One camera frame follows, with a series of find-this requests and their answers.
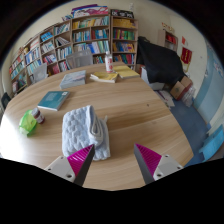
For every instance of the small wooden wall shelf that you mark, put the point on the small wooden wall shelf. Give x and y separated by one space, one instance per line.
169 38

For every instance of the narrow grey mesh chair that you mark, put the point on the narrow grey mesh chair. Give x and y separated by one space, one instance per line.
40 73

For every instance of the clear bottle with red label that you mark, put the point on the clear bottle with red label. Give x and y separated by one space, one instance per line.
109 63

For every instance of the teal book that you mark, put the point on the teal book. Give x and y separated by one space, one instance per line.
53 100

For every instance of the black cloth cover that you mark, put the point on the black cloth cover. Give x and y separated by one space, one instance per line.
160 61

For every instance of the yellow open book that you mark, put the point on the yellow open book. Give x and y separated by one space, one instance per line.
104 77

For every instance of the black office chair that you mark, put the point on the black office chair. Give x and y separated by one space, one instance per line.
5 100

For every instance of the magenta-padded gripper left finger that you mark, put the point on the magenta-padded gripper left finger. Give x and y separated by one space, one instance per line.
63 166

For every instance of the yellow flat folder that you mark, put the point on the yellow flat folder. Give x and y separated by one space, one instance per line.
126 71

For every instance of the green plastic bag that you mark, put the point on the green plastic bag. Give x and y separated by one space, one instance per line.
27 125

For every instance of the wide grey mesh chair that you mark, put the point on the wide grey mesh chair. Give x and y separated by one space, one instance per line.
79 59

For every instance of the red wall hanging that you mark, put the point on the red wall hanging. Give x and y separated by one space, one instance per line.
186 55

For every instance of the small jar with red label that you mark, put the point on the small jar with red label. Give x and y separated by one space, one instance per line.
38 116

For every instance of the blue flat board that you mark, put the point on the blue flat board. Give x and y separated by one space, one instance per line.
213 143

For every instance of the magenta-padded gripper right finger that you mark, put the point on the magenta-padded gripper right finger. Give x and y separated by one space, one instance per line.
163 165

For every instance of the cardboard box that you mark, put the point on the cardboard box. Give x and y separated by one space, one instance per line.
180 88

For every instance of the grey-blue book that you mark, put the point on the grey-blue book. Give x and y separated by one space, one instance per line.
73 79

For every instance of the wooden bookshelf unit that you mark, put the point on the wooden bookshelf unit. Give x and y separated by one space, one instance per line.
86 33

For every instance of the light blue waffle towel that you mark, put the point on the light blue waffle towel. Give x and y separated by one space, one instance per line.
80 131

